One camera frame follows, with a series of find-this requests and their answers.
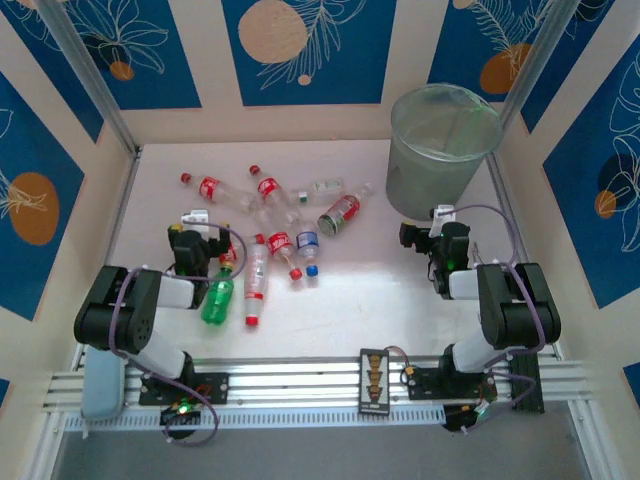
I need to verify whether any left controller board green light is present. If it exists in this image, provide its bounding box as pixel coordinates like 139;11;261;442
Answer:
159;397;202;427

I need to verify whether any black power distribution board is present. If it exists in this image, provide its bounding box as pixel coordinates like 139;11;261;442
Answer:
358;348;391;416

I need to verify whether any bottle red green label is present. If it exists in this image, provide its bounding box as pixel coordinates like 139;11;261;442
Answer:
317;182;375;237

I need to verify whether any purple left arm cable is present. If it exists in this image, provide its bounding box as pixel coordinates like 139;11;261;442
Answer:
107;221;249;446

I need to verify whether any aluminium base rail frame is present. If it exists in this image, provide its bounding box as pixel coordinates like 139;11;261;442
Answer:
42;354;596;417

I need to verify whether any translucent grey round bin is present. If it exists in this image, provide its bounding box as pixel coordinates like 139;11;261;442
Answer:
387;83;504;221

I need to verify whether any light blue pad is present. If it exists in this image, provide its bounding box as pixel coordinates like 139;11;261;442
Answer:
80;344;126;419

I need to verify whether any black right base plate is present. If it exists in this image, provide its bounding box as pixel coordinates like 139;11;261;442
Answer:
407;367;496;401

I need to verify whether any aluminium corner post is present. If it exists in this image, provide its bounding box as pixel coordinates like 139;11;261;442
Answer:
35;0;140;157
498;0;584;132

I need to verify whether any black slotted bracket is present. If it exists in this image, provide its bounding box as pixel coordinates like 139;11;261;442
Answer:
507;349;544;414

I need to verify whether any right controller board green light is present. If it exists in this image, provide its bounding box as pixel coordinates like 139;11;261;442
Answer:
443;403;489;434

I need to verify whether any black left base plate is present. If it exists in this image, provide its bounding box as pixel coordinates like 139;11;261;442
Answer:
138;372;230;406

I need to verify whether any clear bottle blue label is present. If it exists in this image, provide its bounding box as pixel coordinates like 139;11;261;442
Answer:
294;222;321;279

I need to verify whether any controller board green light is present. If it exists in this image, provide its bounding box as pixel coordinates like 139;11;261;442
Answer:
159;397;202;427
443;403;489;434

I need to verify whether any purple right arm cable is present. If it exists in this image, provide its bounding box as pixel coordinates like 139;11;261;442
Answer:
449;203;547;434

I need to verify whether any clear rectangular plastic bottle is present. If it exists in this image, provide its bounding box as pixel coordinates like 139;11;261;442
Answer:
312;177;347;199

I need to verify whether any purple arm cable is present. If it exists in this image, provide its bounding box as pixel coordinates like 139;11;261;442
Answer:
449;203;547;434
107;221;249;446

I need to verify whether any white slotted cable duct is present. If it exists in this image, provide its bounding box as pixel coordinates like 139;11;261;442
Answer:
64;405;447;434

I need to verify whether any green plastic soda bottle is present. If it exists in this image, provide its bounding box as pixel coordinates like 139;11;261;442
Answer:
200;257;236;327

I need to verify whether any tall clear bottle red cap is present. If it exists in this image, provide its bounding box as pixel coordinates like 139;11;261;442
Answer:
243;242;270;329

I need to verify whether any aluminium side rail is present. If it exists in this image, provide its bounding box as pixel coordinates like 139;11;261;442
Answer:
487;149;562;359
73;149;142;370

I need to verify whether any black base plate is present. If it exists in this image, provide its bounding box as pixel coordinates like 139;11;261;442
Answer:
407;367;496;401
138;372;230;406

